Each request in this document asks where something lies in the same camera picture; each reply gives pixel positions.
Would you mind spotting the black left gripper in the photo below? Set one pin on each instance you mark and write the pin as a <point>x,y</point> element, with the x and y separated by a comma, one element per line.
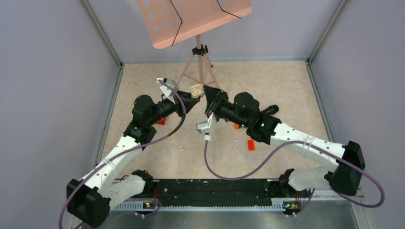
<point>188,100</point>

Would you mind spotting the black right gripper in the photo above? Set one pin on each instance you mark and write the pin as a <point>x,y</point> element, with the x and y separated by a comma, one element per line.
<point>215,97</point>

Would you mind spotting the beige charging case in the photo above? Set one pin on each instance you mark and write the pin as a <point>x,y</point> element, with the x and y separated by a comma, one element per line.
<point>196,90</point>

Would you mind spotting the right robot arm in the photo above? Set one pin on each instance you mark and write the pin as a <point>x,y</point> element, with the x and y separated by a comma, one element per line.
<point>263,127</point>

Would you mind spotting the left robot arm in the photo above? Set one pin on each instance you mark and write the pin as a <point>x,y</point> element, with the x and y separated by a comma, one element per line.
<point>92,198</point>

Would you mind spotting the red white grid block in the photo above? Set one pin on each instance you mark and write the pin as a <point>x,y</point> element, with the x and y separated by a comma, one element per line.
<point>162,121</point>

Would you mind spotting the red rectangular block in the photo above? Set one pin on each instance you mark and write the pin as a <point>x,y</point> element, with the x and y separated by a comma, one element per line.
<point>251,145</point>

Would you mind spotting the pink music stand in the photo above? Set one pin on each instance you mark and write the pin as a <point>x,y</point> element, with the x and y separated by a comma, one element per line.
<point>172,21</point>

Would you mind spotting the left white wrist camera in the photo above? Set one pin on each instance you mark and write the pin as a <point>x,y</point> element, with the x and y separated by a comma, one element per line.
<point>168,87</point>

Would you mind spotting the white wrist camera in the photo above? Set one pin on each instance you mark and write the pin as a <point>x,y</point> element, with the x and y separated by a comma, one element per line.
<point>168,87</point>
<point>207,127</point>

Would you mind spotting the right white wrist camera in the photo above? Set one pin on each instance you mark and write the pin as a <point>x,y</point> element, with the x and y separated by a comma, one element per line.
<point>207,127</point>

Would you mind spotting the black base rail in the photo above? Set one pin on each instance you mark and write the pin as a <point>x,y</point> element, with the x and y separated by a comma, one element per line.
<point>218,195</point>

